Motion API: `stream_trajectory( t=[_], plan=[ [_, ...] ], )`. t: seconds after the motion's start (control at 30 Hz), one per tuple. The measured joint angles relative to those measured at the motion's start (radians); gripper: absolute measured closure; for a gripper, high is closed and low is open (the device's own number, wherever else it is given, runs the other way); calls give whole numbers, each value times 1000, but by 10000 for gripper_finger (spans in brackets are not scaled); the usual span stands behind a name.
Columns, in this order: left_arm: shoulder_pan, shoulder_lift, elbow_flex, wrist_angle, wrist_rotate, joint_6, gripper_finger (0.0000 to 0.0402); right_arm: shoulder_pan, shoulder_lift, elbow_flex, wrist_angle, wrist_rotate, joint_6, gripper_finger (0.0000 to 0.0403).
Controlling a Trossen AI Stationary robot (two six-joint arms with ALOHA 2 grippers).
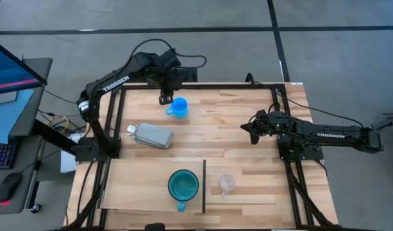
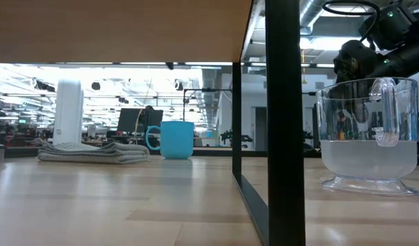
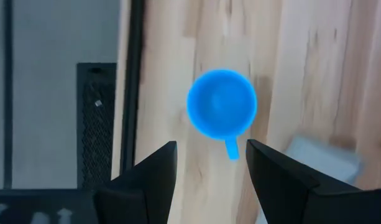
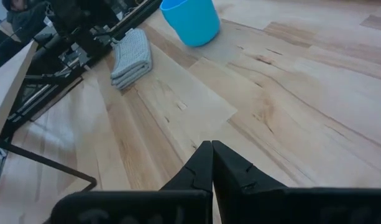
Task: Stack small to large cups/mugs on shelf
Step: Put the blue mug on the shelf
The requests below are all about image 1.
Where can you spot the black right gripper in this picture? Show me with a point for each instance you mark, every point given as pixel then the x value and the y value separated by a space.
pixel 262 123

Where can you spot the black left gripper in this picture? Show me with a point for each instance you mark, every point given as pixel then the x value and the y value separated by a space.
pixel 169 79

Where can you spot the light blue plastic mug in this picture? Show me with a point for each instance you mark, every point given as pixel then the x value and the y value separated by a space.
pixel 178 107

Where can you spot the large teal enamel mug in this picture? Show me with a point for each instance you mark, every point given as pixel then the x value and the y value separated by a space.
pixel 183 186

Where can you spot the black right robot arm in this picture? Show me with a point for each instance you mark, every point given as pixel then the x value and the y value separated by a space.
pixel 331 133

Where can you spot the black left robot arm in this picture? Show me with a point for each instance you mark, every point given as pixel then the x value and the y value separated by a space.
pixel 114 84

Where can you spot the black power box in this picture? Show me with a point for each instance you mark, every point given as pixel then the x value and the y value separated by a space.
pixel 189 74

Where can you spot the folded grey towel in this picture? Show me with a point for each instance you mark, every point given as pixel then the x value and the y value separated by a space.
pixel 154 136

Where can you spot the white box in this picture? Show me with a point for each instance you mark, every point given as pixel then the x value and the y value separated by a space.
pixel 68 157

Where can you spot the grey side desk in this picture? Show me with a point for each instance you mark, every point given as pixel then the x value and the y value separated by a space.
pixel 26 128

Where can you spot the computer monitor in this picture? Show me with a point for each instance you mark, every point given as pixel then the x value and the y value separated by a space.
pixel 10 72

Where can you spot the backlit keyboard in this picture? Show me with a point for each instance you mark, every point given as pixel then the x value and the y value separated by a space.
pixel 2 155

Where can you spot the black computer mouse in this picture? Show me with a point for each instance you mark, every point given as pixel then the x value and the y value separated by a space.
pixel 8 187

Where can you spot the black table frame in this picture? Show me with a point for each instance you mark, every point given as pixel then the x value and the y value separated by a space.
pixel 199 86

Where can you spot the black table-level camera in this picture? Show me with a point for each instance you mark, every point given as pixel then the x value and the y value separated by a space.
pixel 154 227

